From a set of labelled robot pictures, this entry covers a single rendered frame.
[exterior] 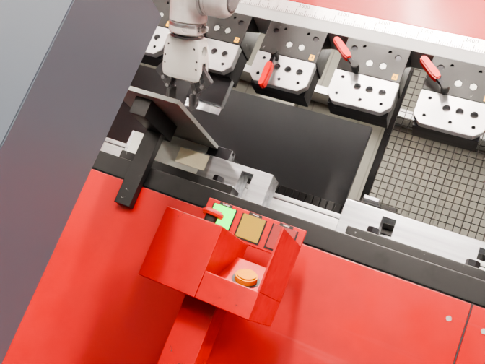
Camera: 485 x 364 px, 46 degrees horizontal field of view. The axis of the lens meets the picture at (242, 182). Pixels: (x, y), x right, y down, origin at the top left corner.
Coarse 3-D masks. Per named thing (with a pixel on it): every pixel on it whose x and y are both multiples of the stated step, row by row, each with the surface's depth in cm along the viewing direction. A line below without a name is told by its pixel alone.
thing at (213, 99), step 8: (200, 80) 147; (216, 80) 145; (224, 80) 145; (208, 88) 145; (216, 88) 145; (224, 88) 144; (200, 96) 145; (208, 96) 145; (216, 96) 144; (224, 96) 143; (200, 104) 146; (208, 104) 145; (216, 104) 143; (224, 104) 145; (216, 112) 144
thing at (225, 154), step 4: (212, 148) 140; (220, 148) 139; (224, 148) 139; (208, 152) 139; (212, 152) 139; (216, 152) 139; (220, 152) 139; (224, 152) 138; (228, 152) 138; (232, 152) 139; (216, 156) 139; (220, 156) 138; (224, 156) 138; (228, 156) 138; (232, 156) 139; (228, 160) 138; (232, 160) 140
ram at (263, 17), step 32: (288, 0) 143; (320, 0) 141; (352, 0) 139; (384, 0) 136; (416, 0) 134; (448, 0) 132; (480, 0) 130; (352, 32) 136; (384, 32) 134; (480, 32) 128; (416, 64) 136; (480, 64) 126
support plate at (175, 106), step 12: (132, 96) 122; (144, 96) 118; (156, 96) 116; (168, 108) 120; (180, 108) 117; (180, 120) 126; (192, 120) 122; (180, 132) 136; (192, 132) 132; (204, 132) 130; (204, 144) 139; (216, 144) 137
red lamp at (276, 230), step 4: (272, 228) 105; (276, 228) 105; (280, 228) 105; (284, 228) 105; (288, 228) 105; (272, 232) 105; (276, 232) 105; (288, 232) 104; (292, 232) 104; (296, 232) 104; (272, 236) 105; (276, 236) 105; (292, 236) 104; (268, 240) 105; (272, 240) 105; (268, 244) 105; (272, 244) 104; (272, 248) 104
